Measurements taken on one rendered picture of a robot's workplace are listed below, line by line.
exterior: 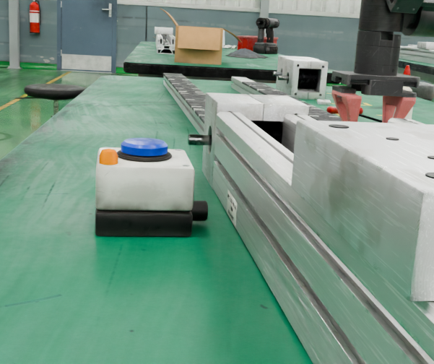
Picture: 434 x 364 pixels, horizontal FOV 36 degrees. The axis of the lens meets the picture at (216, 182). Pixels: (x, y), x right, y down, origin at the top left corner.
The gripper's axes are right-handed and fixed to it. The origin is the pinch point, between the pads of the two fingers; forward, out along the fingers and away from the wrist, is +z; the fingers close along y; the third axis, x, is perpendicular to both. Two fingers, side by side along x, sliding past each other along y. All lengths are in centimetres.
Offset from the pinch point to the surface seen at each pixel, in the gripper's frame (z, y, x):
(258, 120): -4.4, -18.7, -14.3
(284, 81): -1, 9, 82
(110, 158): -3.8, -34.7, -33.2
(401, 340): -3, -23, -64
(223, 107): -6.1, -23.2, -17.4
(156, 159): -3.4, -30.9, -31.7
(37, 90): 27, -77, 284
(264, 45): -2, 56, 326
